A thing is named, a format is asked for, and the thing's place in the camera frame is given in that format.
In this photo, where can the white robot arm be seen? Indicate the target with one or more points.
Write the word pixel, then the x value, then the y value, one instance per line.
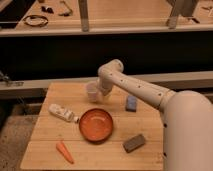
pixel 187 118

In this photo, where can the blue sponge block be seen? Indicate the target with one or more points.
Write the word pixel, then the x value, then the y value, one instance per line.
pixel 131 103

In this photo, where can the orange round bowl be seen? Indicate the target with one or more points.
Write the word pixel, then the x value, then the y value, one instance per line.
pixel 96 125

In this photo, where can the wooden board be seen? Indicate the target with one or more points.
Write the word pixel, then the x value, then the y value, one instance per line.
pixel 73 134

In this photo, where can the white tube bottle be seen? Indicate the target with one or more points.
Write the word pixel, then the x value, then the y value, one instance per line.
pixel 63 113

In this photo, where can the grey brown block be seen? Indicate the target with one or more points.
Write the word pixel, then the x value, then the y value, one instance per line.
pixel 134 143

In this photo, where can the orange carrot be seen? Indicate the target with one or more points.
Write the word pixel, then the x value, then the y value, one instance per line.
pixel 60 146

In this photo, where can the dark bent tool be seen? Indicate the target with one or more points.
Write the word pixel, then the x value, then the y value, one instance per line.
pixel 68 11

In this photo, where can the black small object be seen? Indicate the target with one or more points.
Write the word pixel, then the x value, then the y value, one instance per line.
pixel 47 9

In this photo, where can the metal clamp left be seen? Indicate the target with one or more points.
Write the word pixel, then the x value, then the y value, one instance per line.
pixel 8 82

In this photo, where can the grey metal post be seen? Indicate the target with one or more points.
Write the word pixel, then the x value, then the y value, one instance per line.
pixel 177 6
pixel 83 9

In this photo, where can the grey metal post right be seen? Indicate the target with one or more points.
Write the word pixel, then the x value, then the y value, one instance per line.
pixel 177 6

